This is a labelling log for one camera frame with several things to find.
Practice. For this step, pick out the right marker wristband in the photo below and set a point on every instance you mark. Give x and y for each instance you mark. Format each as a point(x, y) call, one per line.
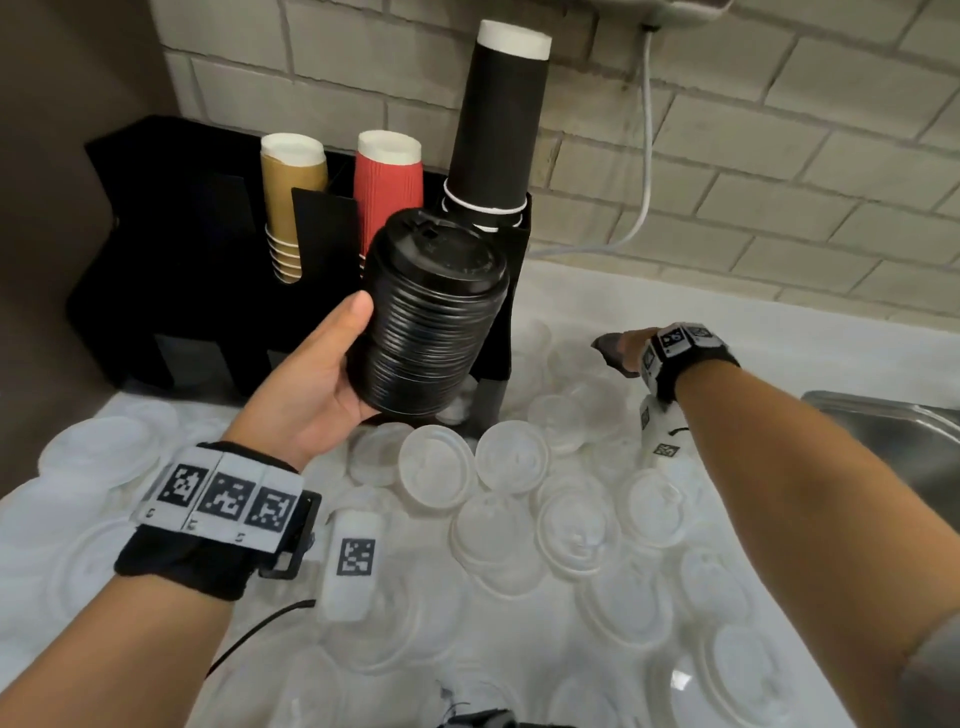
point(686, 349)

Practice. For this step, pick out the single black cup lid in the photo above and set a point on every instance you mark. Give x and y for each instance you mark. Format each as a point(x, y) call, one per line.
point(606, 346)

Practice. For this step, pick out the steel wall dispenser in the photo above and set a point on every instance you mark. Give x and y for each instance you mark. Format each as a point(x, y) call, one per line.
point(675, 9)

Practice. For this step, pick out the person's left hand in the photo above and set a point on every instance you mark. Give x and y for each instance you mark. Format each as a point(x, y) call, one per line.
point(300, 397)

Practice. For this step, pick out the person's right forearm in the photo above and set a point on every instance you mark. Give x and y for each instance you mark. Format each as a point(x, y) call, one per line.
point(825, 510)

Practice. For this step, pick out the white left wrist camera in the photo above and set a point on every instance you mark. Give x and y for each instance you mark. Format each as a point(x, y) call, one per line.
point(352, 570)

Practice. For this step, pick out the steel sink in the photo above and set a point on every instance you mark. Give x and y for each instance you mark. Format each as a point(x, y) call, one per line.
point(900, 442)

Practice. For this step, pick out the black chest camera mount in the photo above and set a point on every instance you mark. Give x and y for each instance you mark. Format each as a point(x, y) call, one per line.
point(487, 720)

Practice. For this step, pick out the pile of white cup lids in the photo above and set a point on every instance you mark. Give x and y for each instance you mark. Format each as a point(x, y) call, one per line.
point(570, 540)

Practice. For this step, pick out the person's left forearm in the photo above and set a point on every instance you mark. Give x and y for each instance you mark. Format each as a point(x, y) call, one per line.
point(112, 660)

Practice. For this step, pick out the person's right hand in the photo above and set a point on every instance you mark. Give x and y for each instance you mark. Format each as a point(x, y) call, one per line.
point(637, 345)

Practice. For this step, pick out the stack of black lids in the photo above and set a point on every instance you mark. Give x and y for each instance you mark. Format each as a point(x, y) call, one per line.
point(427, 330)

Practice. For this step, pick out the black cup and lid organizer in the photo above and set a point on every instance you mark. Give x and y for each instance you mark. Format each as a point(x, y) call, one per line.
point(165, 277)

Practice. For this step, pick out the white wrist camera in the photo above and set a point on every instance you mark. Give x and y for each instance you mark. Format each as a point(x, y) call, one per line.
point(352, 570)
point(660, 439)

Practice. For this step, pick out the stack of red paper cups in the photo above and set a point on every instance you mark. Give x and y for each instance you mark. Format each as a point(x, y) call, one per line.
point(386, 187)

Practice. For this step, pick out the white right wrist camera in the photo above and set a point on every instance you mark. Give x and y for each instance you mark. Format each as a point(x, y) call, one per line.
point(660, 439)

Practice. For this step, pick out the stack of black paper cups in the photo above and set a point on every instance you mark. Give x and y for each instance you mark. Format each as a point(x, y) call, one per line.
point(495, 120)

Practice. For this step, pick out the gray shirt sleeve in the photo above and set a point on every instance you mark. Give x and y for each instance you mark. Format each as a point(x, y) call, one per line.
point(934, 675)

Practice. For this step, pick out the stack of gold paper cups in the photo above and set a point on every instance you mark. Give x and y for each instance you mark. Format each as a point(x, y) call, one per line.
point(289, 187)

